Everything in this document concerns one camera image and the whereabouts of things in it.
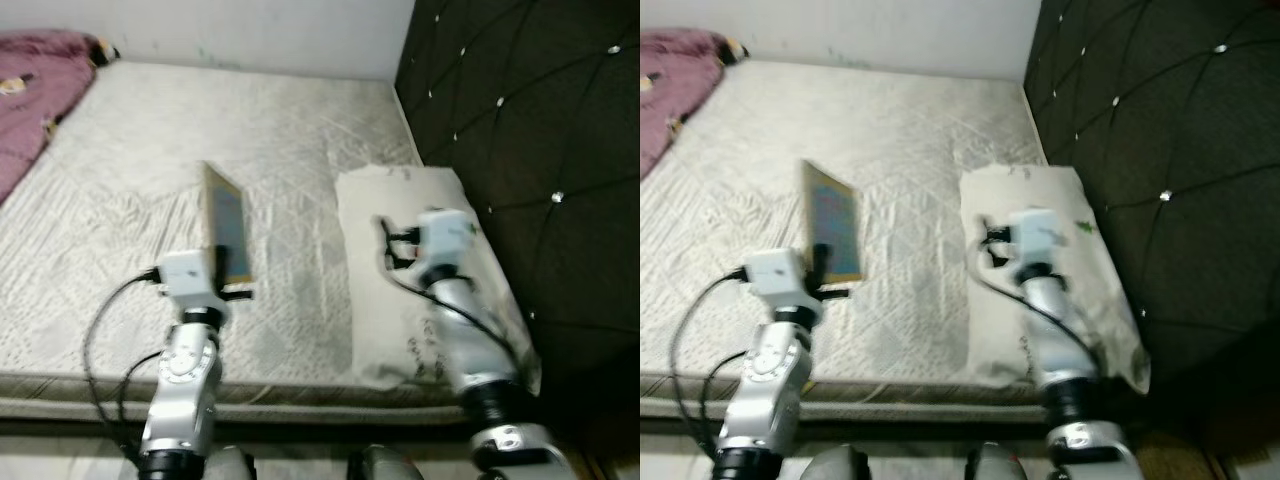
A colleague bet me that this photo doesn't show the blue yellow children's book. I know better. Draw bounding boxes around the blue yellow children's book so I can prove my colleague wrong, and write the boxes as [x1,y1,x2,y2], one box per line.
[800,160,863,284]
[200,160,254,286]

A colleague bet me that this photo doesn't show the white printed pillow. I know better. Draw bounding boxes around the white printed pillow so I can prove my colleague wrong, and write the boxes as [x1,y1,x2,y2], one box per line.
[335,165,541,393]
[960,165,1151,393]

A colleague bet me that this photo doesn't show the white quilted mattress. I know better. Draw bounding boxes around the white quilted mattress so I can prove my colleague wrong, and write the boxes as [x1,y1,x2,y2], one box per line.
[640,58,1151,421]
[0,60,541,421]

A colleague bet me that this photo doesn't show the black tufted headboard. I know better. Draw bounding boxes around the black tufted headboard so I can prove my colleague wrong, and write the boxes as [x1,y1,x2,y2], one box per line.
[1022,0,1280,401]
[395,0,641,431]

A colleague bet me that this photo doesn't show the silver right robot leg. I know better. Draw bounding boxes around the silver right robot leg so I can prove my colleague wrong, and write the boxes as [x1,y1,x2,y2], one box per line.
[965,442,1026,480]
[348,445,426,480]

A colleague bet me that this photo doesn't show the purple cartoon mouse blanket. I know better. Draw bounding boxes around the purple cartoon mouse blanket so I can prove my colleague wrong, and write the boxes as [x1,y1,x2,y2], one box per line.
[0,30,121,206]
[640,28,751,181]

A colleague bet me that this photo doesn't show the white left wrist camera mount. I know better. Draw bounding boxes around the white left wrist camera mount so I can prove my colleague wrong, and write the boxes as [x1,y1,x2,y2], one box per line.
[158,250,226,321]
[745,248,823,321]

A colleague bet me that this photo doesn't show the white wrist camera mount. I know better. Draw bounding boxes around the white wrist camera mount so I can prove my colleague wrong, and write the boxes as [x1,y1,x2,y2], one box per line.
[415,208,476,286]
[1008,208,1071,286]
[158,250,226,321]
[745,248,823,321]

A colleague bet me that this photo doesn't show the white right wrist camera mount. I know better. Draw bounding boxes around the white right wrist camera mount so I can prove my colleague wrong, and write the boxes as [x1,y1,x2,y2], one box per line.
[1008,208,1071,286]
[415,208,476,286]

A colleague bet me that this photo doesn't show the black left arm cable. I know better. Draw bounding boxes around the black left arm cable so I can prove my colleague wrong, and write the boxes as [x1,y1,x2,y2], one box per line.
[668,264,751,461]
[83,266,166,471]

